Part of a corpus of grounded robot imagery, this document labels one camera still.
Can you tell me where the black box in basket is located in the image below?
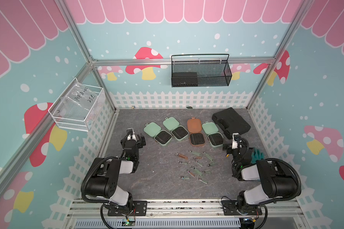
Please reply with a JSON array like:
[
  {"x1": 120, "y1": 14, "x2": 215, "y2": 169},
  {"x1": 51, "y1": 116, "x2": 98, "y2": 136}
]
[{"x1": 172, "y1": 72, "x2": 198, "y2": 87}]

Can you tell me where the green case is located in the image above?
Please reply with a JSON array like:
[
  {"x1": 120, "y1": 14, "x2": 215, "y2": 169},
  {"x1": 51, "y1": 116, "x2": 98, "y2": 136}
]
[
  {"x1": 144, "y1": 122, "x2": 173, "y2": 146},
  {"x1": 163, "y1": 117, "x2": 189, "y2": 141},
  {"x1": 202, "y1": 121, "x2": 224, "y2": 148}
]

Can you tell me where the black wire wall basket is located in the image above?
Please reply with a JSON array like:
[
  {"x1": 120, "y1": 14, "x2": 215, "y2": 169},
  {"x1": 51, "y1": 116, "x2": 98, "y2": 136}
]
[{"x1": 171, "y1": 53, "x2": 232, "y2": 87}]

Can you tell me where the brown nail clipper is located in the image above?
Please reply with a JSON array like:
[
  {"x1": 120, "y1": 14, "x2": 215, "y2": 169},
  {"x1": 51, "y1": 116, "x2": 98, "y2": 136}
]
[{"x1": 175, "y1": 153, "x2": 188, "y2": 160}]

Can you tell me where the brown case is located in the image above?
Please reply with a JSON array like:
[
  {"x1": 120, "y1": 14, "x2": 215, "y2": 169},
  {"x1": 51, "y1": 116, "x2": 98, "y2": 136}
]
[{"x1": 187, "y1": 117, "x2": 205, "y2": 147}]

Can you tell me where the front aluminium rail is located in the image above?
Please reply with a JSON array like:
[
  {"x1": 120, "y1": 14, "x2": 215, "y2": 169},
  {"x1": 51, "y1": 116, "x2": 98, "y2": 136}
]
[{"x1": 67, "y1": 198, "x2": 304, "y2": 219}]

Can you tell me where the black plastic tool case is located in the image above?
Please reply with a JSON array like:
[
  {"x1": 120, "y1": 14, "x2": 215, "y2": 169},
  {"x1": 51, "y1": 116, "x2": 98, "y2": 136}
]
[{"x1": 212, "y1": 107, "x2": 251, "y2": 139}]

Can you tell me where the white wire wall basket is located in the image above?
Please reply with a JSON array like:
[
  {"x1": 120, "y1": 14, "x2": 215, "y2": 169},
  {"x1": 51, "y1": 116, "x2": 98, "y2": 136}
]
[{"x1": 48, "y1": 78, "x2": 104, "y2": 132}]

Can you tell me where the clear plastic bag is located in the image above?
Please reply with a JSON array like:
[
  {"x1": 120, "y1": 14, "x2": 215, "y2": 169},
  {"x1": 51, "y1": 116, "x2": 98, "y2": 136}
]
[{"x1": 60, "y1": 80, "x2": 106, "y2": 131}]

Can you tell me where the green work glove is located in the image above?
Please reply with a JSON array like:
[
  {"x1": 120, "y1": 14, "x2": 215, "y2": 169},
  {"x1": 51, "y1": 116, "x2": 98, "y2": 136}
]
[{"x1": 251, "y1": 148, "x2": 265, "y2": 164}]

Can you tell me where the green nail clipper large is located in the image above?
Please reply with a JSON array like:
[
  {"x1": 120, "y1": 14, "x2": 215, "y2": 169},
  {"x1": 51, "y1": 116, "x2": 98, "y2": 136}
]
[{"x1": 203, "y1": 152, "x2": 214, "y2": 162}]

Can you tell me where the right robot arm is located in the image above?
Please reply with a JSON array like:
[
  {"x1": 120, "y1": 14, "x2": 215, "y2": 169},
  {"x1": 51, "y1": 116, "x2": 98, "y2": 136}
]
[{"x1": 221, "y1": 133, "x2": 302, "y2": 215}]

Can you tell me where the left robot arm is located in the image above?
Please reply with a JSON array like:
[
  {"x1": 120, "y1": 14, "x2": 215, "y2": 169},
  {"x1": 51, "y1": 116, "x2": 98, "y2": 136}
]
[{"x1": 81, "y1": 128, "x2": 146, "y2": 215}]

